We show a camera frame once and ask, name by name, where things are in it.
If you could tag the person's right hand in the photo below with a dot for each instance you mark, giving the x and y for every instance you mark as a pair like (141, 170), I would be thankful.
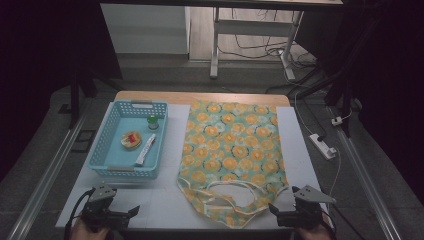
(316, 234)

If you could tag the orange-slice print tote bag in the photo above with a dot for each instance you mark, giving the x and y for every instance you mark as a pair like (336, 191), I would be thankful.
(230, 146)

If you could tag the black floor plate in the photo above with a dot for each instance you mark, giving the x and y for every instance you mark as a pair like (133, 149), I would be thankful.
(84, 141)

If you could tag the small white adapter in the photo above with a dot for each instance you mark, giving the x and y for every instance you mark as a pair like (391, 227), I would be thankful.
(337, 121)

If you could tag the white tube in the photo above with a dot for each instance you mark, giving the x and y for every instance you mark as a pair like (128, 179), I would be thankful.
(146, 150)

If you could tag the person's left hand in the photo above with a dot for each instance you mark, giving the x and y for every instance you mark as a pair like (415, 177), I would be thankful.
(83, 233)

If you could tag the black metal stand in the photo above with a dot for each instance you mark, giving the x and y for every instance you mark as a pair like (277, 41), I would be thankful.
(346, 93)
(75, 100)

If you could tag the white desk frame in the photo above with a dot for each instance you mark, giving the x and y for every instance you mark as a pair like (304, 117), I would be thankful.
(253, 28)

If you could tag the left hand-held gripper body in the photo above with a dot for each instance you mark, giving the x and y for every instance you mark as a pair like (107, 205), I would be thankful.
(100, 213)

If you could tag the white table mat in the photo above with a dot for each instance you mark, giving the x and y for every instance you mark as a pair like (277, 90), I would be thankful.
(166, 206)

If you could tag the white power strip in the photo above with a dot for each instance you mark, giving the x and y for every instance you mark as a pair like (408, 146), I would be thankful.
(322, 146)

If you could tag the aluminium rail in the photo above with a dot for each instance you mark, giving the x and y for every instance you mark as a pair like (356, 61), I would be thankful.
(43, 180)
(366, 180)

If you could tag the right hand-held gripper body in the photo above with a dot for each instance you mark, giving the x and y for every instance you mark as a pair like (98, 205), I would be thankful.
(305, 213)

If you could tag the light blue plastic basket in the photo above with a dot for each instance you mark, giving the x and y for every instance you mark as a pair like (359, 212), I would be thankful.
(130, 146)

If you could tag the white cabinet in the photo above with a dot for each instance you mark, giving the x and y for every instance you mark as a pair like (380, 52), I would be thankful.
(146, 30)

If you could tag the round tin with red centre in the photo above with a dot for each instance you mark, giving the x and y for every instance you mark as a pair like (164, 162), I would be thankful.
(131, 140)

